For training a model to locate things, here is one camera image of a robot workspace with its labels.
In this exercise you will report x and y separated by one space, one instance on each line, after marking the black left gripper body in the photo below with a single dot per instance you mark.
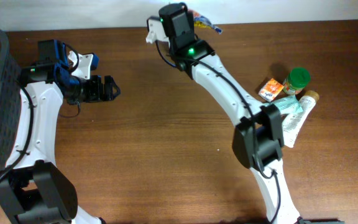
89 90

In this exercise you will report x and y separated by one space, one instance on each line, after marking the yellow snack packet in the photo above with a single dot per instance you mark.
203 22

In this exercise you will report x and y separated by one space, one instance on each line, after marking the orange white snack packet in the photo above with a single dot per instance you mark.
270 90

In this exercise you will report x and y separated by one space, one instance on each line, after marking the mint green tissue packet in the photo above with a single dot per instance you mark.
288 105

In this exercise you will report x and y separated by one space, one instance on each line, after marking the white cream tube gold cap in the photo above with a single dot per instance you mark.
293 122

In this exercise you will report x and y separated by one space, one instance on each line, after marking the green lid jar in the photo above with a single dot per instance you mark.
296 81

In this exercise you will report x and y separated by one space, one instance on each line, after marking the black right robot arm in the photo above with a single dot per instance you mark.
258 137

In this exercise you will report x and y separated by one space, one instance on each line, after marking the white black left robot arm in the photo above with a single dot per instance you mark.
32 188

